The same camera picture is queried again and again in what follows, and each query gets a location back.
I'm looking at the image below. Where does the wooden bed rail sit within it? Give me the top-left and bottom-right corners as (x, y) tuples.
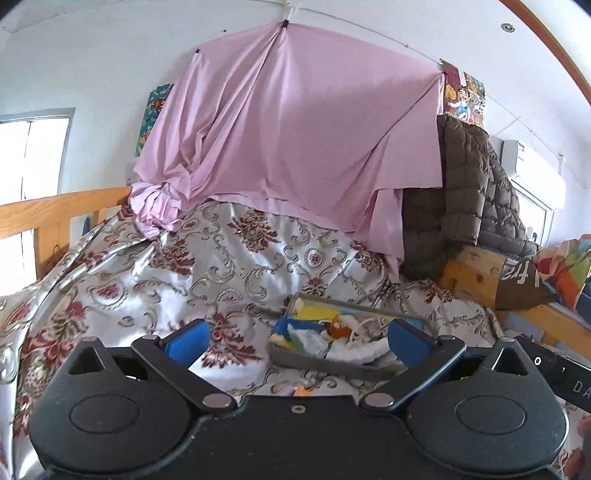
(0, 186), (134, 280)

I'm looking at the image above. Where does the brown lettered pillow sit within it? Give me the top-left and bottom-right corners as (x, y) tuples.
(495, 257), (557, 311)

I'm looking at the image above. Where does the teal wall poster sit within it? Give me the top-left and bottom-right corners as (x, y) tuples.
(135, 83), (174, 158)

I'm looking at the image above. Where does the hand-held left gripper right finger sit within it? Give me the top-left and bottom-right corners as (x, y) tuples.
(360, 318), (541, 413)

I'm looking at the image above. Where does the floral satin blanket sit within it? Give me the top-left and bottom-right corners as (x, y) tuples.
(0, 198), (591, 480)

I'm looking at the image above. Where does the cartoon wall poster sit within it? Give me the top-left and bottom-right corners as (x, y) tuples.
(442, 59), (487, 128)

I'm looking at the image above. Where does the white grey sock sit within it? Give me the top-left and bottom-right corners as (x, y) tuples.
(330, 339), (391, 365)

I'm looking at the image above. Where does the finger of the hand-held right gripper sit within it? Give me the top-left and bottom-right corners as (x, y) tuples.
(514, 335), (559, 386)

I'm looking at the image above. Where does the brown quilted jacket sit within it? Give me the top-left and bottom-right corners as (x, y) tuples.
(399, 114), (540, 281)

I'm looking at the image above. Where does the person's right hand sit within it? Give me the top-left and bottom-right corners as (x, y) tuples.
(564, 415), (591, 480)

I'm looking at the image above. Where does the wooden bed frame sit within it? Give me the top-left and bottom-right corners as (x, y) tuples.
(438, 244), (591, 348)

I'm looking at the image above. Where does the pink hanging sheet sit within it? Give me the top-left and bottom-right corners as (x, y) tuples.
(128, 22), (446, 283)

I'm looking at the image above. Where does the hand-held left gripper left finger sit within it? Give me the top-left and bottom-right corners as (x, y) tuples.
(60, 318), (236, 413)

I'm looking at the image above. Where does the grey tray with cartoon print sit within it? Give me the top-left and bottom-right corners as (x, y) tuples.
(268, 293), (439, 380)

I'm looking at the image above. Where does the white air conditioner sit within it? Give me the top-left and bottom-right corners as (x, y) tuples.
(501, 138), (567, 212)

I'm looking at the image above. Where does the curved wooden beam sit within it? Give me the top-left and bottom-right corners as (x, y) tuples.
(501, 0), (591, 100)

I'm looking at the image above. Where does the pastel striped sock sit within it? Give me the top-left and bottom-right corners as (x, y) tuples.
(288, 323), (326, 354)

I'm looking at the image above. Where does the colourful patchwork bag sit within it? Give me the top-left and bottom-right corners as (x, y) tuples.
(533, 234), (591, 311)

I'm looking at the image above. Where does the window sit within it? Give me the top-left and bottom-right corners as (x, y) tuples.
(0, 107), (75, 294)

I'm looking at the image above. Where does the white clothesline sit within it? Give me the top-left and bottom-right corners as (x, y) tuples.
(277, 0), (566, 160)

